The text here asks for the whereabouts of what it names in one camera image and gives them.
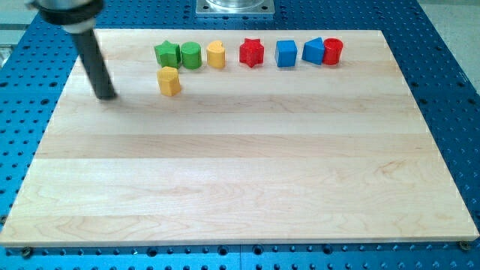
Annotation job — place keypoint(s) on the blue cube block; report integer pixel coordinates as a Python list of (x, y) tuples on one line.
[(285, 53)]

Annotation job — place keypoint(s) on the yellow hexagon block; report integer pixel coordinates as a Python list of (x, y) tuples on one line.
[(168, 81)]

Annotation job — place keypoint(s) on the red star block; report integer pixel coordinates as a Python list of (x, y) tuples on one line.
[(251, 52)]

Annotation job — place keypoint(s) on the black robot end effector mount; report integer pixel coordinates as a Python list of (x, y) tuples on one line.
[(74, 16)]

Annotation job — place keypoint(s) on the light wooden board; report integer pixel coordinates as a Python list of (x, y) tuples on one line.
[(241, 155)]

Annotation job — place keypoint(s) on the blue triangle block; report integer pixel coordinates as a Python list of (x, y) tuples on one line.
[(313, 51)]

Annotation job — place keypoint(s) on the green star block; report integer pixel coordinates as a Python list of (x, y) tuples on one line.
[(168, 54)]

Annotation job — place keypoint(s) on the yellow heart block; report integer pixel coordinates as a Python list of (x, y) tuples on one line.
[(216, 54)]

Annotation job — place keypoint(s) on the red cylinder block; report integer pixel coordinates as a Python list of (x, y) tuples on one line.
[(332, 51)]

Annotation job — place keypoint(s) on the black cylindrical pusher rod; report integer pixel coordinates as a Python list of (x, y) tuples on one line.
[(93, 62)]

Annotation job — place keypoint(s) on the green cylinder block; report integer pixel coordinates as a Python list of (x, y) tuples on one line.
[(191, 55)]

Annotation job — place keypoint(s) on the blue perforated table plate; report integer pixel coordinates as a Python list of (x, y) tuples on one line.
[(436, 44)]

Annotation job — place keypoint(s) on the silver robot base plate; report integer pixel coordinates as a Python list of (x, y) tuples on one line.
[(214, 7)]

